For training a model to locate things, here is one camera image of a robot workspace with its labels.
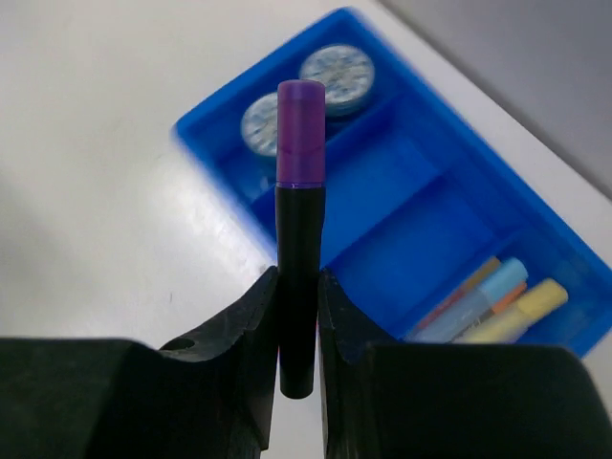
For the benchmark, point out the light blue highlighter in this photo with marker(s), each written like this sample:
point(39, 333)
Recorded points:
point(471, 306)

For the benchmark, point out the orange cap peach highlighter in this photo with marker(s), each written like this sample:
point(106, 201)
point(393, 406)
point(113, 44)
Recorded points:
point(466, 286)

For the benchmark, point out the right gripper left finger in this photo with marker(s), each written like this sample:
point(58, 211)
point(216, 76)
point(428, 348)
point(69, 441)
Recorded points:
point(205, 394)

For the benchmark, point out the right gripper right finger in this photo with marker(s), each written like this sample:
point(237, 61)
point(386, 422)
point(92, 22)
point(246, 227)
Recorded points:
point(382, 398)

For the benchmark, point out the pale yellow highlighter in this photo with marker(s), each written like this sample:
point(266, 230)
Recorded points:
point(519, 316)

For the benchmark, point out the clear orange highlighter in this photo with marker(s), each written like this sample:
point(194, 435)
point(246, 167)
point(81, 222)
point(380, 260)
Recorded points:
point(504, 302)

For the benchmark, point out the black purple highlighter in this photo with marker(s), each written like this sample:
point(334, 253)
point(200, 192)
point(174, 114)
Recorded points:
point(300, 197)

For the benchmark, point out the blue plastic sorting tray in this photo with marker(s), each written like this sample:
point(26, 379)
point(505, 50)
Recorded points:
point(415, 201)

